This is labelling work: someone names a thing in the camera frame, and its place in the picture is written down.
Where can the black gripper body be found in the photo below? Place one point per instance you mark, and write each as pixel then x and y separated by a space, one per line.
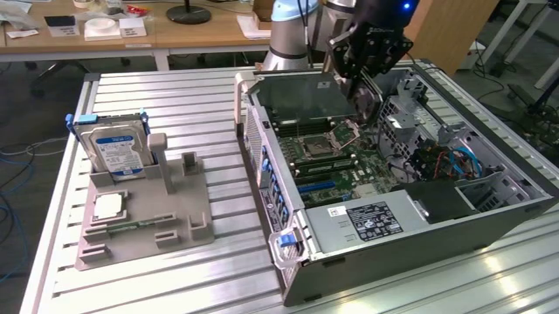
pixel 375 42

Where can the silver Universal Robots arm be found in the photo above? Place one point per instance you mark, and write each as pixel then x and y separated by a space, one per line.
pixel 288 32

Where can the wooden cabinet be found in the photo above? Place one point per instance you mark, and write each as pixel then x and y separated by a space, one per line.
pixel 449 32

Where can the brown cardboard box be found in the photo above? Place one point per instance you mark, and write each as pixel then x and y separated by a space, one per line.
pixel 261 11

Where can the metal socket cover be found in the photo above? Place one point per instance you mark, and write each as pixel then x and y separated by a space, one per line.
pixel 331 134

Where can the CPU socket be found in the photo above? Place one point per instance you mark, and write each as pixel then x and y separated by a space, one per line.
pixel 316 147

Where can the green motherboard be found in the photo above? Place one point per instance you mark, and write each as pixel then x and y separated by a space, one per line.
pixel 349 173

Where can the wooden desk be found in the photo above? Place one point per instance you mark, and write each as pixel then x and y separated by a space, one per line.
pixel 196 32

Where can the black round lamp base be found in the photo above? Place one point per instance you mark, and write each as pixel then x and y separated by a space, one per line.
pixel 188 14

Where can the blue expansion slot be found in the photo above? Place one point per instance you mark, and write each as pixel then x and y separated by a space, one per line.
pixel 313 187

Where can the black plastic shroud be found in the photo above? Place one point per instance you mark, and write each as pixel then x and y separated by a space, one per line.
pixel 440 199

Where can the grey power supply unit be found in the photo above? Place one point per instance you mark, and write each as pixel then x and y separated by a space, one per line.
pixel 371 222

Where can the red packet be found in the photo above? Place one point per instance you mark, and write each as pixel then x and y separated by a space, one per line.
pixel 136 10

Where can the plain white box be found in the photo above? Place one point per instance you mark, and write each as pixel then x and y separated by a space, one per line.
pixel 132 27

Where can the open grey PC case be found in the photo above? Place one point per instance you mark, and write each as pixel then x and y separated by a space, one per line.
pixel 436 235

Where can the white box with tape roll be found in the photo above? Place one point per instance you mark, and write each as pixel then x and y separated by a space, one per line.
pixel 103 29

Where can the blue case release latch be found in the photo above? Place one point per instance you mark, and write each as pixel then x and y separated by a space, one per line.
pixel 287 241

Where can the hard disk in blue caddy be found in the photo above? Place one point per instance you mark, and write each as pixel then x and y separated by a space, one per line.
pixel 115 150

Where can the grey plastic parts rack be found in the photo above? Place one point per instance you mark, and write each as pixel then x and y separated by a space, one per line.
pixel 175 209

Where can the white box with black top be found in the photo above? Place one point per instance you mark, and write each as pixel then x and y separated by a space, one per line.
pixel 61 26

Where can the silver CPU chip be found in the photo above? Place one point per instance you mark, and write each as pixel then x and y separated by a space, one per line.
pixel 108 206

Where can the white paper label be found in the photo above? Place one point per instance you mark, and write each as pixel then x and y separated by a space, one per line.
pixel 21 33

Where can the white desk frame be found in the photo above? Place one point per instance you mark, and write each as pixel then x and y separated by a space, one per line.
pixel 506 27

